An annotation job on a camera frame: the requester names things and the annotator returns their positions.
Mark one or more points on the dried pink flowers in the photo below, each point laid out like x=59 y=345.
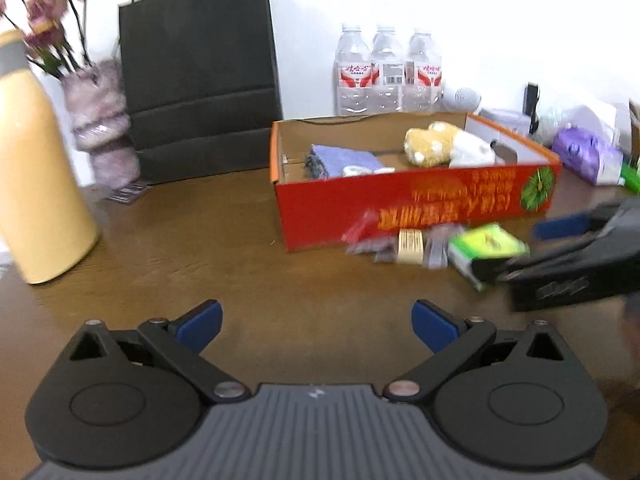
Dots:
x=50 y=15

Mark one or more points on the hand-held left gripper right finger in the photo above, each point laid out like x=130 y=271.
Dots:
x=435 y=327

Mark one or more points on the small dark card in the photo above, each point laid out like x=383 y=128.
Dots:
x=127 y=193

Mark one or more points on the red cardboard box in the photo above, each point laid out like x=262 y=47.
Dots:
x=390 y=200

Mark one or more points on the mottled pink vase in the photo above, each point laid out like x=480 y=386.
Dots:
x=100 y=120

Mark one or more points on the small grey packet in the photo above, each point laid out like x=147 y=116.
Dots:
x=437 y=247

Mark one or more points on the white round speaker figure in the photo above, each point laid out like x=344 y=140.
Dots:
x=465 y=99

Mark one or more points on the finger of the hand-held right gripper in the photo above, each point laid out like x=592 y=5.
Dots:
x=560 y=226
x=505 y=267

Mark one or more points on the purple tissue pack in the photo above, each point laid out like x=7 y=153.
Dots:
x=585 y=152

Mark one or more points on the small yellow label packet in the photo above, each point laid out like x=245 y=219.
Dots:
x=410 y=246

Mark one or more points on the black paper bag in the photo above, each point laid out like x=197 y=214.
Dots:
x=200 y=80

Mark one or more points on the clear water bottle red label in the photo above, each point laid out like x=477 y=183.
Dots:
x=424 y=72
x=388 y=72
x=353 y=75

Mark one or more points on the yellow thermos jug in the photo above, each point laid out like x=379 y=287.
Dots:
x=40 y=170

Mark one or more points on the green tissue packet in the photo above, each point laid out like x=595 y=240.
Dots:
x=487 y=245

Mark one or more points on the black wall plug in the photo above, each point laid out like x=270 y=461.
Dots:
x=531 y=102

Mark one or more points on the pale tin box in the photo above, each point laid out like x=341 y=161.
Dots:
x=505 y=120

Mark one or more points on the purple cloth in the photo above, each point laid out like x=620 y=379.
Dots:
x=345 y=157

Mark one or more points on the small red packet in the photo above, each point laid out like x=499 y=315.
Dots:
x=362 y=225

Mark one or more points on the clear plastic bag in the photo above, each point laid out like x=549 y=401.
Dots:
x=552 y=122

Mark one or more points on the yellow and white plush toy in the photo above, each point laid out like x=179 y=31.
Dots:
x=435 y=145

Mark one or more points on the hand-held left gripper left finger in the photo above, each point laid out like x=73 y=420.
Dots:
x=201 y=322

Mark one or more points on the green plastic case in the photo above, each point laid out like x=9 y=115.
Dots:
x=631 y=176

